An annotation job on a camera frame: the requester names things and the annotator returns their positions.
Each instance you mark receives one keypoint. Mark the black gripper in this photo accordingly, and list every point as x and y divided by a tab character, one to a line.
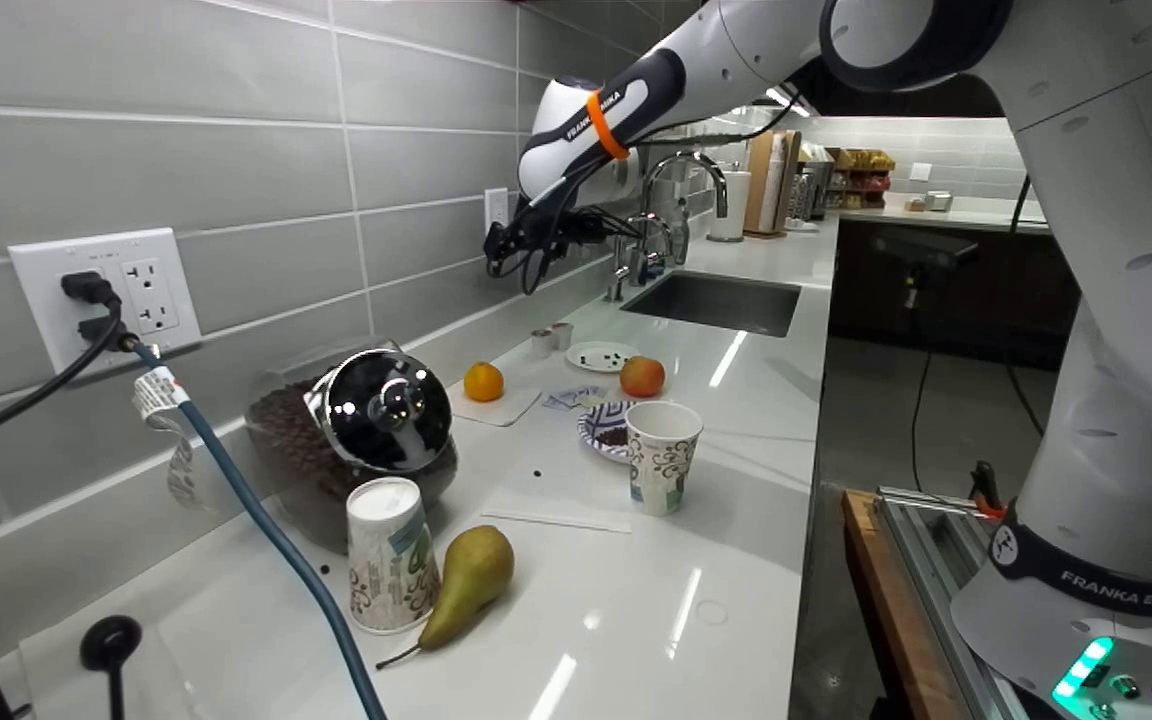
560	224

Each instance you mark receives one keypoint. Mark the white pod orange label lid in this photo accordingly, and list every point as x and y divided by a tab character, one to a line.
560	337

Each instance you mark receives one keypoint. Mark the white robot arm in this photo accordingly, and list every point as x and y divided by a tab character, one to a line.
1139	403

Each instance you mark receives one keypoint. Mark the white plate with beans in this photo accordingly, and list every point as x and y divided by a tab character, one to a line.
597	357

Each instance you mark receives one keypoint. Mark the chrome faucet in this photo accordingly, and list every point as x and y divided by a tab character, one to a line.
661	221

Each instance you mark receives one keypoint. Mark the hand wipe packet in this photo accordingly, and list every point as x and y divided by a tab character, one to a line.
573	398
597	394

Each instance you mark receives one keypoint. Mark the orange fruit on plate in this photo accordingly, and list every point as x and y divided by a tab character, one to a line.
642	379

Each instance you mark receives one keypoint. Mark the steel kitchen sink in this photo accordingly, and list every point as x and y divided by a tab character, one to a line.
718	306

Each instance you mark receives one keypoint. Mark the blue patterned paper bowl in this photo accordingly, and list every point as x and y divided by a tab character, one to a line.
603	445

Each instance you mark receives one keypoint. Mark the white bottle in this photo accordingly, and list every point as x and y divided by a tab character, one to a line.
732	204

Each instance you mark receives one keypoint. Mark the wooden block on counter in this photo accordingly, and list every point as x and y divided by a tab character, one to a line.
773	180

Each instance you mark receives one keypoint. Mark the green pear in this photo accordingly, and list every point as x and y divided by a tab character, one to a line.
468	581

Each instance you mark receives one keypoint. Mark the yellow bananas bunch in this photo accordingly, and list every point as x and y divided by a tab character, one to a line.
860	162

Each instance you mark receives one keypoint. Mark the small white background outlet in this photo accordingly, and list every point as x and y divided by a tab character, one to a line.
922	168

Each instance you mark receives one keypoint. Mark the black power plug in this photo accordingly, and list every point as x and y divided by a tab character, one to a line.
105	331
87	285

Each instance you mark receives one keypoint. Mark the dark lower cabinet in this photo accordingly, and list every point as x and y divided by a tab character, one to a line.
963	292

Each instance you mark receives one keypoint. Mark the wooden robot table edge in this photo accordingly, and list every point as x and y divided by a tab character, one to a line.
896	613

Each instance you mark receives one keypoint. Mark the black round knob on stem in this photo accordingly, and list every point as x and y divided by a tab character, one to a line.
108	642

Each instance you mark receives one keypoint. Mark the green base status light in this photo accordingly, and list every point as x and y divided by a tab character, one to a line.
1081	682

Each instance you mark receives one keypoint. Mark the white single wall outlet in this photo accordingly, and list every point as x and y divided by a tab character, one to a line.
494	204

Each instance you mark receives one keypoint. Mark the white double wall outlet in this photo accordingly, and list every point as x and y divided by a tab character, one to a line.
151	301

